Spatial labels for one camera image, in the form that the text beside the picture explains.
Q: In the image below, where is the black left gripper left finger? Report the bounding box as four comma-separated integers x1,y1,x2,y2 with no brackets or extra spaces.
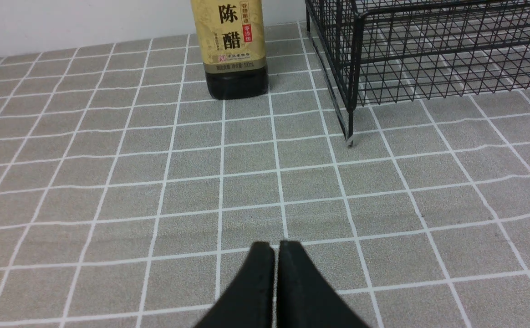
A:
195,241,275,328

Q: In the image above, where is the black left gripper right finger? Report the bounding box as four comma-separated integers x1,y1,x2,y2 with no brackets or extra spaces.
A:
277,241,368,328

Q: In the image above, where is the dark vinegar bottle gold label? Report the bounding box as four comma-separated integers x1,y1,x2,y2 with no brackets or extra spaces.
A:
191,0,269,100

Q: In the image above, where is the grey checkered tablecloth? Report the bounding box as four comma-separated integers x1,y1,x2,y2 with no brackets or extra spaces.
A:
0,23,530,328

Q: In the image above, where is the black wire mesh shelf rack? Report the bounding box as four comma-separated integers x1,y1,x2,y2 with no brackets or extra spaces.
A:
305,0,530,147

